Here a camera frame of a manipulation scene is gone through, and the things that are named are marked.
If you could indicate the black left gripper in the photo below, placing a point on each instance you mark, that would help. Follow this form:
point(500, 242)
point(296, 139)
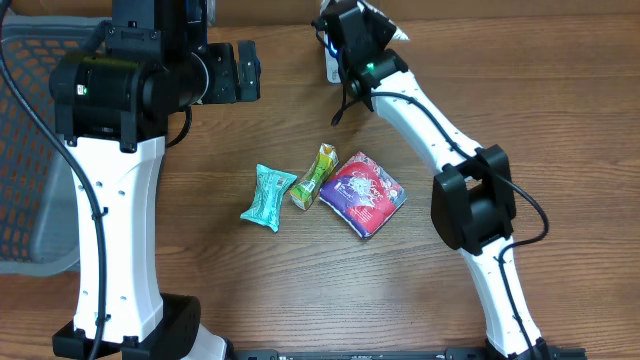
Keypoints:
point(217, 61)

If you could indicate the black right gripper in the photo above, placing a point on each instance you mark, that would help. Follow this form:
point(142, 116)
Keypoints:
point(382, 26)

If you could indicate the white cosmetic tube gold cap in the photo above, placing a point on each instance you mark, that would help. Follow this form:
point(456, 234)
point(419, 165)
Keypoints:
point(399, 34)

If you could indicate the teal snack packet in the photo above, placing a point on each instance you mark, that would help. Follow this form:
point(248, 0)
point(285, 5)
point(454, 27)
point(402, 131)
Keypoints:
point(271, 186)

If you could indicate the green juice carton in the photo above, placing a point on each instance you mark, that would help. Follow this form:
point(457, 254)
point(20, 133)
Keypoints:
point(306, 190)

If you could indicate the red purple tissue pack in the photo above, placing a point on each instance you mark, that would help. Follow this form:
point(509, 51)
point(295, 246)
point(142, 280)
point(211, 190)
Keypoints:
point(363, 194)

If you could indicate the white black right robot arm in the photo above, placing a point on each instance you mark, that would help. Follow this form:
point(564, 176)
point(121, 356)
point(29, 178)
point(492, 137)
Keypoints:
point(473, 196)

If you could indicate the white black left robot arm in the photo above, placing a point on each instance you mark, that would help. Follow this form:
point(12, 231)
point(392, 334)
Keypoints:
point(113, 97)

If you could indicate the white barcode scanner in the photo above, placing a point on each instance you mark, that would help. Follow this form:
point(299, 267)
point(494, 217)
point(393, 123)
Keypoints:
point(331, 61)

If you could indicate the grey plastic lattice basket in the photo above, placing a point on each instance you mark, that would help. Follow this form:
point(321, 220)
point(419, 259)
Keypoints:
point(39, 221)

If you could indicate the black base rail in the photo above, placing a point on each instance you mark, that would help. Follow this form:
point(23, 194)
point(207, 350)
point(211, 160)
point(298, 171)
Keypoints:
point(455, 353)

